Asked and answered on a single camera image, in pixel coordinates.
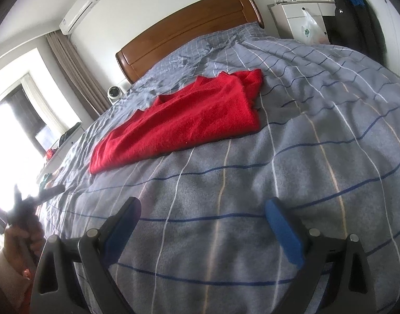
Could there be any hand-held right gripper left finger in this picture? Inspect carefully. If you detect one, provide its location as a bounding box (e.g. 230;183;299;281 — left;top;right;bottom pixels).
30;197;142;314

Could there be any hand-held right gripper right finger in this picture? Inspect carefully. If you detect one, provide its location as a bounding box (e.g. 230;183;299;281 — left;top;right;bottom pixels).
265;197;382;314

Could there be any red knit sweater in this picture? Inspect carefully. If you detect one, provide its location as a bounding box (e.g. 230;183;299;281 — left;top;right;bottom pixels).
89;69;264;175

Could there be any person's left hand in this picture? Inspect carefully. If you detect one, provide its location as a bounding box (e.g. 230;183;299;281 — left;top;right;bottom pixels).
3;221;45;265

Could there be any green and white garment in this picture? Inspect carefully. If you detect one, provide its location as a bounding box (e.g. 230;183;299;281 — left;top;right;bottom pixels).
40;172;61;190

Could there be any white cluttered side desk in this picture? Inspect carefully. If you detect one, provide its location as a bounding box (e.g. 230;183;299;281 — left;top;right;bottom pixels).
37;122;86;184

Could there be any dark green cloth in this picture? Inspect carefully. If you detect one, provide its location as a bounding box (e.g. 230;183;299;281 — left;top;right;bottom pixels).
59;122;82;143

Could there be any grey checked blanket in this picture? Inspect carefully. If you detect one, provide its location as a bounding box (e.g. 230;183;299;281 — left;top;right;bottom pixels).
37;21;400;314

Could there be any window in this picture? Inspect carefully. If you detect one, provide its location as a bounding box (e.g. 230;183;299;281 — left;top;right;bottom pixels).
0;75;48;236

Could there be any beige curtain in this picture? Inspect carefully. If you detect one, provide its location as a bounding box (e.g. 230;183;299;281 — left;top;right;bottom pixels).
46;31;112;120

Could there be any white air conditioner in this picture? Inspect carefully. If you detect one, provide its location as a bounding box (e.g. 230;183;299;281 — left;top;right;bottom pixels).
59;0;101;35

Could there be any white plastic bag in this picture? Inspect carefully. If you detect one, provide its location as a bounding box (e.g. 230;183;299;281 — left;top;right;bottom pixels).
300;8;322;44

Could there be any wooden headboard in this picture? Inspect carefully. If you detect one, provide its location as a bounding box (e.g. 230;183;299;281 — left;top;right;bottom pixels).
116;0;265;85

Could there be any dark hanging jacket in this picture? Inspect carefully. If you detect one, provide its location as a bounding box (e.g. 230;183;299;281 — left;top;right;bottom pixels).
327;0;388;66

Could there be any white dresser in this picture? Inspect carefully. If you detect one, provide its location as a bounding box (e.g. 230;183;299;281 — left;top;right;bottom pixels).
267;0;338;44

